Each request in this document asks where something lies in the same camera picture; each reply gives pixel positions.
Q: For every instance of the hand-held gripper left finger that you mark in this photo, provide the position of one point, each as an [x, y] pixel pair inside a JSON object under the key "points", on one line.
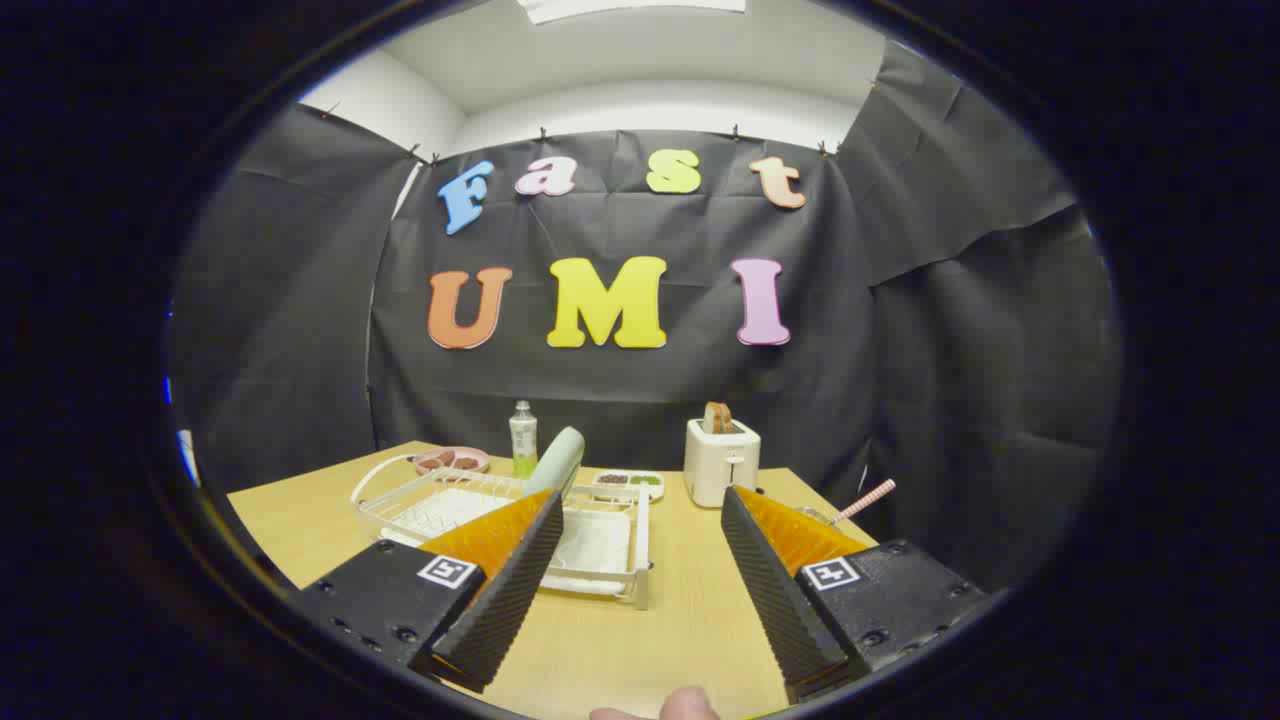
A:
{"points": [[510, 590]]}

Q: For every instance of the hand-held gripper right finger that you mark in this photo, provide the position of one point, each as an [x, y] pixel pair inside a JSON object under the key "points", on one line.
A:
{"points": [[775, 590]]}

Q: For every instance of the mint green plate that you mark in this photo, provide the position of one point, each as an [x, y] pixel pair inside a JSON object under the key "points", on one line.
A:
{"points": [[558, 460]]}

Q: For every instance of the pink plate with food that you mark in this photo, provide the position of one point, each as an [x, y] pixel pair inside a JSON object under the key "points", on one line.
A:
{"points": [[450, 460]]}

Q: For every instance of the cream white toaster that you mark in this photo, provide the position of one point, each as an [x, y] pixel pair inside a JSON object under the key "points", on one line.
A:
{"points": [[720, 465]]}

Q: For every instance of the green label plastic bottle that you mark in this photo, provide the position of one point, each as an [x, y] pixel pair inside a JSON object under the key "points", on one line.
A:
{"points": [[523, 440]]}

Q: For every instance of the white divided snack tray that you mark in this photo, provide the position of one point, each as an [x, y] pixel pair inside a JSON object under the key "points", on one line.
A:
{"points": [[628, 482]]}

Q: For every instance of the brown bread slice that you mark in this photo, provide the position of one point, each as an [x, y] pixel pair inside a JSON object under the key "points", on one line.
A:
{"points": [[718, 418]]}

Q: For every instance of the black backdrop cloth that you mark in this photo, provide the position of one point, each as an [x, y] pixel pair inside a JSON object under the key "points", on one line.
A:
{"points": [[650, 400]]}

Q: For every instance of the ceiling light panel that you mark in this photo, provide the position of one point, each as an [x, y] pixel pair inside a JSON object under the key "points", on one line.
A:
{"points": [[630, 8]]}

